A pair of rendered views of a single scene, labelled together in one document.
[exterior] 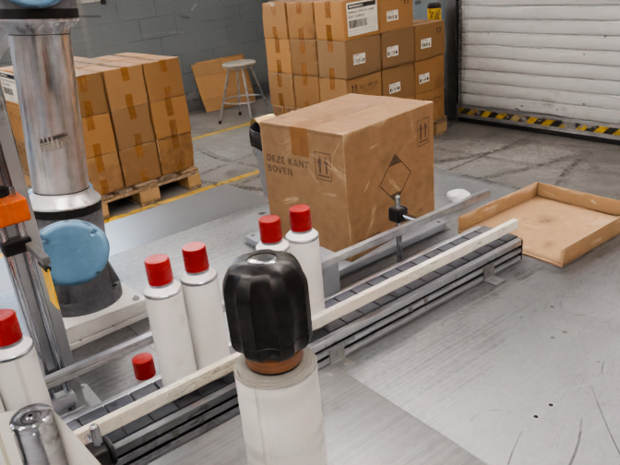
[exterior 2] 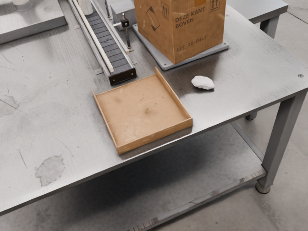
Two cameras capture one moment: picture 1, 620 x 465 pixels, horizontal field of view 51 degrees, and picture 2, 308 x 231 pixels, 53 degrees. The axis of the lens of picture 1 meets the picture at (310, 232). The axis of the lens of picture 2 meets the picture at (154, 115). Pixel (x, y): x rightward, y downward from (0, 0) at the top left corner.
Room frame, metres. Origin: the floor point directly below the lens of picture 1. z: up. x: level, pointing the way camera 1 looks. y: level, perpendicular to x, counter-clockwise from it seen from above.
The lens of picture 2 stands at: (1.60, -1.22, 1.61)
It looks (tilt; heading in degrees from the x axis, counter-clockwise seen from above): 48 degrees down; 109
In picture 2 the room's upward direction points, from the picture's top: 8 degrees counter-clockwise
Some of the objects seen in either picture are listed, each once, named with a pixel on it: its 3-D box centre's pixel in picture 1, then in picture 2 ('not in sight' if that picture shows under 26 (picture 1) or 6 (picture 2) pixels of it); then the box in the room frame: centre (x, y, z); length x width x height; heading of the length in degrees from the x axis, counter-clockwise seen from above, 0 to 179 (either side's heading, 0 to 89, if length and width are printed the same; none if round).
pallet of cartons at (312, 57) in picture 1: (357, 72); not in sight; (5.06, -0.48, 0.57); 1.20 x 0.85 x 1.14; 131
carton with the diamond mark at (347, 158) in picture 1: (351, 171); (177, 8); (1.38, -0.10, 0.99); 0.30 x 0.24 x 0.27; 134
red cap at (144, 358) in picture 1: (143, 365); not in sight; (0.89, 0.29, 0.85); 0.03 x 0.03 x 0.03
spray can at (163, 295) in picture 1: (169, 325); not in sight; (0.78, 0.21, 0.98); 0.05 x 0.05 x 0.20
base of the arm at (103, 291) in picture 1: (77, 275); not in sight; (1.11, 0.45, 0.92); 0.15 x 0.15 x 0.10
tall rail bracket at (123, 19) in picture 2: (407, 236); (121, 33); (1.16, -0.19, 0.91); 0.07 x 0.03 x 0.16; 36
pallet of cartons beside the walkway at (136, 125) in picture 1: (98, 126); not in sight; (4.56, 1.42, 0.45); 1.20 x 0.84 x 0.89; 40
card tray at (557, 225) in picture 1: (548, 219); (139, 106); (1.32, -0.53, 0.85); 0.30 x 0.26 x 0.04; 126
